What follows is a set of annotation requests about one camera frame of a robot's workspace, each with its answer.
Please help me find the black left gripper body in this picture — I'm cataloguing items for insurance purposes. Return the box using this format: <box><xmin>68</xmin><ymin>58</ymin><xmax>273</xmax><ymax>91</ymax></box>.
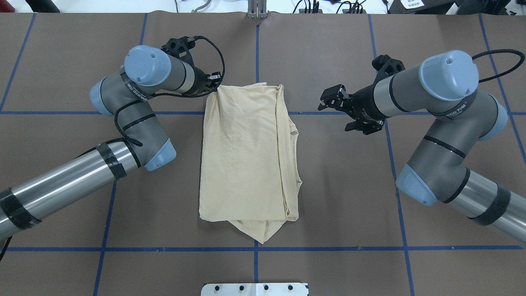
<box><xmin>161</xmin><ymin>37</ymin><xmax>222</xmax><ymax>96</ymax></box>

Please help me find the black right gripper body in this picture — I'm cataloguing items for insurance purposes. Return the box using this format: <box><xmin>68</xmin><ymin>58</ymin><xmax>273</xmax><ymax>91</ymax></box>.
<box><xmin>349</xmin><ymin>55</ymin><xmax>405</xmax><ymax>122</ymax></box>

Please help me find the cream long-sleeve printed shirt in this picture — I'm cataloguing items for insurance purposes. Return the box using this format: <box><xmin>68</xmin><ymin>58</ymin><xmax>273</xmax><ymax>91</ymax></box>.
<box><xmin>199</xmin><ymin>83</ymin><xmax>302</xmax><ymax>244</ymax></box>

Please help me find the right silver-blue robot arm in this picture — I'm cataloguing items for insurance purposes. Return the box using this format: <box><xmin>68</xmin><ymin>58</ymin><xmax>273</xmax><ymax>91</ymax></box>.
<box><xmin>318</xmin><ymin>49</ymin><xmax>526</xmax><ymax>245</ymax></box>

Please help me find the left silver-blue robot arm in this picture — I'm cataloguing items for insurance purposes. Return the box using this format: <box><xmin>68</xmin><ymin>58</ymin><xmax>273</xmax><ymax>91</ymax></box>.
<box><xmin>0</xmin><ymin>36</ymin><xmax>225</xmax><ymax>241</ymax></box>

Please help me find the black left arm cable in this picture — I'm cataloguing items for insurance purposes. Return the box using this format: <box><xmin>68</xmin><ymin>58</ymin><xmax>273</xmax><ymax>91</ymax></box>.
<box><xmin>113</xmin><ymin>35</ymin><xmax>226</xmax><ymax>147</ymax></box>

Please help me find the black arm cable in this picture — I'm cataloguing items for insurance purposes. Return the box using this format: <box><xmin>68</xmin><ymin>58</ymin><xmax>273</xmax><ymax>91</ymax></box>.
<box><xmin>113</xmin><ymin>35</ymin><xmax>226</xmax><ymax>147</ymax></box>
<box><xmin>472</xmin><ymin>49</ymin><xmax>525</xmax><ymax>83</ymax></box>

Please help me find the aluminium frame post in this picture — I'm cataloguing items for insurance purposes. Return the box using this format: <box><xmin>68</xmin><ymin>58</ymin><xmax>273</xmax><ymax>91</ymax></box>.
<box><xmin>247</xmin><ymin>0</ymin><xmax>268</xmax><ymax>19</ymax></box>

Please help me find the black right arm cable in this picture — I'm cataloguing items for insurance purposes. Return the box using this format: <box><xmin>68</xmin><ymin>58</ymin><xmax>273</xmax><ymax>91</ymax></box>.
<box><xmin>472</xmin><ymin>49</ymin><xmax>525</xmax><ymax>83</ymax></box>

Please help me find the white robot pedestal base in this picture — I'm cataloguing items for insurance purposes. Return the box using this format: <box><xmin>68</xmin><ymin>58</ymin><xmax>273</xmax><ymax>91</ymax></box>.
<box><xmin>201</xmin><ymin>282</ymin><xmax>309</xmax><ymax>296</ymax></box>

